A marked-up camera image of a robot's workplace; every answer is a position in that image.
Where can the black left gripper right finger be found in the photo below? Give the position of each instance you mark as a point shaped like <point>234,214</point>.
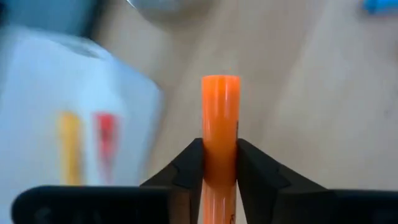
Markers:
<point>264,193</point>

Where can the red highlighter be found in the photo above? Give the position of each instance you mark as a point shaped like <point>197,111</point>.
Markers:
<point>106,140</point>

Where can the orange highlighter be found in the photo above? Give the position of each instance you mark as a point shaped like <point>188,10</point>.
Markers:
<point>220,109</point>

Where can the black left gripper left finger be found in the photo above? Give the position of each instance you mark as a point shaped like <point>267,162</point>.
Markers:
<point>183,186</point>

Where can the yellow highlighter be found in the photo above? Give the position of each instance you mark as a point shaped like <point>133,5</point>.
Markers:
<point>71,146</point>

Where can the blue highlighter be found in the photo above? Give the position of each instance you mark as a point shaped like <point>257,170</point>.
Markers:
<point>381,6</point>

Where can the white plastic bin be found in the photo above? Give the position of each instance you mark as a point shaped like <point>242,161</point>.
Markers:
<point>37,77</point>

